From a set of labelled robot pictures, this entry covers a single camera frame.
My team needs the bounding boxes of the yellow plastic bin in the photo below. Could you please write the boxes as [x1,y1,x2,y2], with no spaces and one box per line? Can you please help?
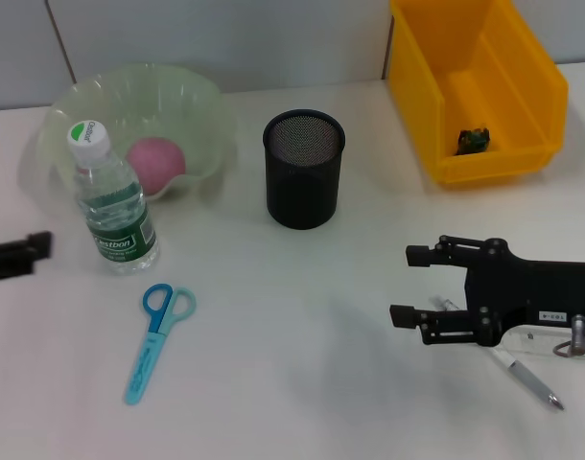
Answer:
[386,0,570,191]

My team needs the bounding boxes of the black mesh pen holder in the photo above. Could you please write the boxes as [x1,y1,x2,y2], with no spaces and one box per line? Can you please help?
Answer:
[262,109,346,232]

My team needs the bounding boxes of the green plastic wrapper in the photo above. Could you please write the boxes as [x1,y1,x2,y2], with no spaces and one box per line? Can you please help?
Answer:
[456,126,492,156]

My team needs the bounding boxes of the clear green-label water bottle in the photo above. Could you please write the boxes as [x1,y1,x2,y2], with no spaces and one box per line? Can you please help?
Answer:
[66,119,161,276]

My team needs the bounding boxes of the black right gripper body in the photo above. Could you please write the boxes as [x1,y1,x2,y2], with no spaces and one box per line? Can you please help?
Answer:
[463,237,585,348]

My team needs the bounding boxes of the green glass fruit bowl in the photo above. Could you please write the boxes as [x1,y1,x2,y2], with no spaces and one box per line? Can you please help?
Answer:
[35,62,240,203]

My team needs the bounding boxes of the right gripper cable with connector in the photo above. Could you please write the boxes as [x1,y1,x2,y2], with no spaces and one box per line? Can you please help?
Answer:
[550,313,585,360]

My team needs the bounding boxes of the clear plastic ruler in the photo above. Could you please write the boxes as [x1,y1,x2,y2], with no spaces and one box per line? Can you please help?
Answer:
[500,325,585,362]

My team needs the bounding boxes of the white ballpoint pen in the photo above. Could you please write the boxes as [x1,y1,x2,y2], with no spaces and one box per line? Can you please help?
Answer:
[429,294,565,412]

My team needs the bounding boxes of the pink peach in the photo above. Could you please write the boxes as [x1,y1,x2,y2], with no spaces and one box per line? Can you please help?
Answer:
[125,137,187,197]

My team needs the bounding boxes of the blue plastic scissors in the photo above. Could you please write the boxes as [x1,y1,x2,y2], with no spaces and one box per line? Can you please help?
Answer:
[124,282,197,406]

